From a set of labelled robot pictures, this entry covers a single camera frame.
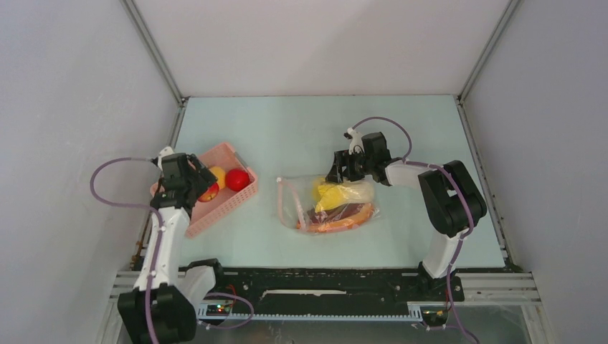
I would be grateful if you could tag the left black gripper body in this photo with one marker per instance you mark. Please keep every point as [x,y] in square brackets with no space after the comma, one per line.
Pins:
[192,180]

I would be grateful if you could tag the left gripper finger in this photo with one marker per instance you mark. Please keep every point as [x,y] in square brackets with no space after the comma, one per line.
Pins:
[202,184]
[198,169]

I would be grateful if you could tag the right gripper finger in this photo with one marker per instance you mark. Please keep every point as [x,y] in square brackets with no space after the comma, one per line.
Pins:
[336,173]
[352,170]

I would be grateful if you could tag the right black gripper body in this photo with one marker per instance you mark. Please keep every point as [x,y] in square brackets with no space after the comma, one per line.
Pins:
[368,162]

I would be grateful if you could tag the fake red orange peach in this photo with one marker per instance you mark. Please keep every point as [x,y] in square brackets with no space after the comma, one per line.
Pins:
[210,194]

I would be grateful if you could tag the fake red apple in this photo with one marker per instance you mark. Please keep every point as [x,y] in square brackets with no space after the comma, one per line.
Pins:
[237,179]

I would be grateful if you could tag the clear zip top bag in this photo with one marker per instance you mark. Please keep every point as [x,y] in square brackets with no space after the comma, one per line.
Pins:
[312,205]

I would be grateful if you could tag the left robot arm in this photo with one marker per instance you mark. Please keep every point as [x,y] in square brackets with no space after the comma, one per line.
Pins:
[161,308]

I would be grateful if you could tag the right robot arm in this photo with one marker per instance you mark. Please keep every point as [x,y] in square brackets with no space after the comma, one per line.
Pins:
[453,202]

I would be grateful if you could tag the pink plastic basket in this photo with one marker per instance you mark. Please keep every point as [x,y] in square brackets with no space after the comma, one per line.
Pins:
[191,218]

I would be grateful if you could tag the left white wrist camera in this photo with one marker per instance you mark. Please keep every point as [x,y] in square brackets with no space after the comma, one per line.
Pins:
[158,160]

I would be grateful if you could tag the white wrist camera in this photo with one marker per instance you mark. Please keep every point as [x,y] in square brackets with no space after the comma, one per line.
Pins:
[355,141]
[158,160]

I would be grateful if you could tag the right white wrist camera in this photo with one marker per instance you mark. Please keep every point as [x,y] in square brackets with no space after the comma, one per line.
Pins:
[355,141]

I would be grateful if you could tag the left aluminium frame post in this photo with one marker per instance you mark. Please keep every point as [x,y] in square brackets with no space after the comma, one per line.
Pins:
[135,15]

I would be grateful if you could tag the aluminium frame post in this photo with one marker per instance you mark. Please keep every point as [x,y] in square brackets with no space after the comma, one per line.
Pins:
[135,15]
[495,36]

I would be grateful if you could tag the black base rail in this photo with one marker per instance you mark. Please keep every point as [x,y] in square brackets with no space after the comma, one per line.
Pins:
[349,293]

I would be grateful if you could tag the right aluminium frame post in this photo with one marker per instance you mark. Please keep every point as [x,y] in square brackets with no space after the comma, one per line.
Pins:
[495,36]

